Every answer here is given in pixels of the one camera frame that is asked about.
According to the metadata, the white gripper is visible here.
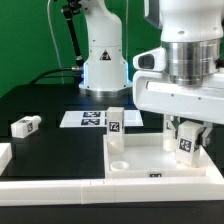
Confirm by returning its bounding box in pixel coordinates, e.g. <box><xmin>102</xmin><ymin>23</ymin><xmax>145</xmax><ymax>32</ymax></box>
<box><xmin>133</xmin><ymin>71</ymin><xmax>224</xmax><ymax>147</ymax></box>

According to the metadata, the white square table top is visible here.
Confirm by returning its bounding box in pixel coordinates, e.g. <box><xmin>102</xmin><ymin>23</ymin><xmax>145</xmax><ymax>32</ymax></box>
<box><xmin>104</xmin><ymin>133</ymin><xmax>221</xmax><ymax>179</ymax></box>

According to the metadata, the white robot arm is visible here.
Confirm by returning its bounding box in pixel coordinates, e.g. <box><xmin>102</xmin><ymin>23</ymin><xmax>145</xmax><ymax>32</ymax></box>
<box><xmin>80</xmin><ymin>0</ymin><xmax>224</xmax><ymax>124</ymax></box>

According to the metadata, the white marker plate with tags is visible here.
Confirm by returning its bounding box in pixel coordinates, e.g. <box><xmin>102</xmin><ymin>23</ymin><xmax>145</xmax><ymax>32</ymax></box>
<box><xmin>60</xmin><ymin>110</ymin><xmax>143</xmax><ymax>128</ymax></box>

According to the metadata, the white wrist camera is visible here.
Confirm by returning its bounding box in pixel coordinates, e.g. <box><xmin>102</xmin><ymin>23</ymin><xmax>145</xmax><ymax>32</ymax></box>
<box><xmin>133</xmin><ymin>47</ymin><xmax>166</xmax><ymax>72</ymax></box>

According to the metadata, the black base cable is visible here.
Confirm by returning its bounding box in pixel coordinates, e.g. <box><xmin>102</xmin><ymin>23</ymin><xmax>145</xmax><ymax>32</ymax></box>
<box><xmin>29</xmin><ymin>65</ymin><xmax>84</xmax><ymax>85</ymax></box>

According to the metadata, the white hanging cable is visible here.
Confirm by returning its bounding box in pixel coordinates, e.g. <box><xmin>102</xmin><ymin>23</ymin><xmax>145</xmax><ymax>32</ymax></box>
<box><xmin>46</xmin><ymin>0</ymin><xmax>65</xmax><ymax>84</ymax></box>

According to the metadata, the white U-shaped fence wall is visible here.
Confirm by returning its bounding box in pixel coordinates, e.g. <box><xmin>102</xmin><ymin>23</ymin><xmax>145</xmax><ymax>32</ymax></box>
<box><xmin>0</xmin><ymin>137</ymin><xmax>224</xmax><ymax>206</ymax></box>

